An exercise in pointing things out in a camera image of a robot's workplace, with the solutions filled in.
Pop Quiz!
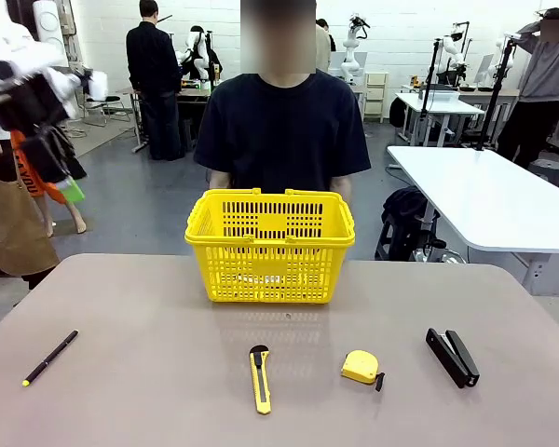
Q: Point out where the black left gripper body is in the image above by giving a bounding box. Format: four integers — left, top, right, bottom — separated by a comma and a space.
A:
0, 74, 71, 135

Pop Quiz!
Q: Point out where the thin black pen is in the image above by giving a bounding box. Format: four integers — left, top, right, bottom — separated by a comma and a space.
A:
21, 329, 80, 387

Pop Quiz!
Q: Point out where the yellow black utility knife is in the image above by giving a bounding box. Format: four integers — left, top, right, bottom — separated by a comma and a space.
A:
249, 344, 272, 415

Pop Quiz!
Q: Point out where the person's left forearm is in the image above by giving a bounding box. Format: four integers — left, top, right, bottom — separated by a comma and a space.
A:
331, 174, 354, 205

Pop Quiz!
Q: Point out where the person's right forearm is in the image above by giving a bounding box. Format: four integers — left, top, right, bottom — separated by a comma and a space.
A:
208, 168, 232, 191

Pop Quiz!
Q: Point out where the person with brown apron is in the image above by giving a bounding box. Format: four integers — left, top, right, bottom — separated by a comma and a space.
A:
0, 129, 61, 290

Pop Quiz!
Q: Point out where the person in dark navy t-shirt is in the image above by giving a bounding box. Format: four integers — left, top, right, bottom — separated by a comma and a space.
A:
193, 0, 373, 206

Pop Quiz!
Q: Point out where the yellow plastic shopping basket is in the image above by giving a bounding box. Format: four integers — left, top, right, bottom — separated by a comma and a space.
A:
184, 187, 357, 305

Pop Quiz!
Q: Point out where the person in beige top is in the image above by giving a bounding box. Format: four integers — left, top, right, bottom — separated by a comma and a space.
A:
314, 18, 337, 75

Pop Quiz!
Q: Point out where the person in grey sweater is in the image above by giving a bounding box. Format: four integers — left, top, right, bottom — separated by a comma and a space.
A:
496, 7, 559, 169

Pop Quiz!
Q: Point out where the black mesh office chair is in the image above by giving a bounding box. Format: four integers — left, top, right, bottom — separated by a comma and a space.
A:
81, 92, 134, 128

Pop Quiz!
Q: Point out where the white tower air conditioner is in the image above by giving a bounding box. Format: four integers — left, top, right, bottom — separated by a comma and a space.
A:
32, 0, 71, 69

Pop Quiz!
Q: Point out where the standing man in black clothes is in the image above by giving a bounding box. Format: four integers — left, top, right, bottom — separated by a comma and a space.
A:
125, 0, 184, 162

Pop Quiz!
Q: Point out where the grey desk with metal legs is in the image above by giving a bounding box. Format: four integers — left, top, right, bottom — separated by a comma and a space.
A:
116, 86, 215, 155

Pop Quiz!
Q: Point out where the white drawer cabinet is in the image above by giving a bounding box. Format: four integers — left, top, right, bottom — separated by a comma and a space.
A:
362, 71, 391, 123

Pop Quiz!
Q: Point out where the black backpack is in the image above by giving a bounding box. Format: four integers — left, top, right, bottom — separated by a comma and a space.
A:
375, 185, 442, 262

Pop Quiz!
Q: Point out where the yellow tape measure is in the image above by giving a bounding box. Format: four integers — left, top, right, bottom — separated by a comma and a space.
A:
340, 349, 387, 393

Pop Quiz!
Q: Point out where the white-topped workbench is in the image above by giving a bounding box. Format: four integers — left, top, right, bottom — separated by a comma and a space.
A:
394, 90, 486, 146

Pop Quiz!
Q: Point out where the large white table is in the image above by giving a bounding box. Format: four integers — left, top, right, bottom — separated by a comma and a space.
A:
386, 145, 559, 297

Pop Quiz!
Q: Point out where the black stapler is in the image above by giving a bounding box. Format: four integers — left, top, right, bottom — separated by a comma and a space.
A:
424, 327, 481, 389

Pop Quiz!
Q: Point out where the tall black tripod stand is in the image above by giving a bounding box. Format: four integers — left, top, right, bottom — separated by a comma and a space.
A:
473, 34, 518, 153

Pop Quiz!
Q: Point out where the grey round stool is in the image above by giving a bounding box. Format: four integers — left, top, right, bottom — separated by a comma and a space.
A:
528, 157, 559, 188

